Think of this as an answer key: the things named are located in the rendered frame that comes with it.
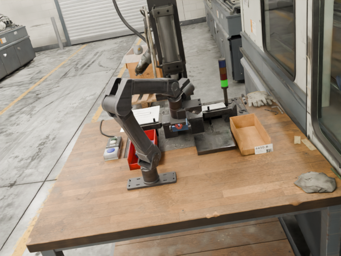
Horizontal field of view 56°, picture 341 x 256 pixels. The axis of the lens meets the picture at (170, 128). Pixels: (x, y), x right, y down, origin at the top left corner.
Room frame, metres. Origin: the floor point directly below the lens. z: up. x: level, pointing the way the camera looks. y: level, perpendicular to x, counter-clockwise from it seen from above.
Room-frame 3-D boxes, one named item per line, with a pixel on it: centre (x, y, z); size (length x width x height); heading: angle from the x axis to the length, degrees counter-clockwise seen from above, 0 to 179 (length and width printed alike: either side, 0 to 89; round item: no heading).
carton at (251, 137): (1.27, -0.34, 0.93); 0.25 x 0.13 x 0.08; 177
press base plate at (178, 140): (1.56, -0.10, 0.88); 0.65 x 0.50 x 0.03; 87
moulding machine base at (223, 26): (7.05, -1.80, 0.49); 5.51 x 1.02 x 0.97; 173
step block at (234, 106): (1.50, -0.32, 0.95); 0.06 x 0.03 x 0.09; 87
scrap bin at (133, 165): (1.33, 0.14, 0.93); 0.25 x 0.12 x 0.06; 177
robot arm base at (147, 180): (1.09, 0.12, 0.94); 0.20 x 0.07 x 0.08; 87
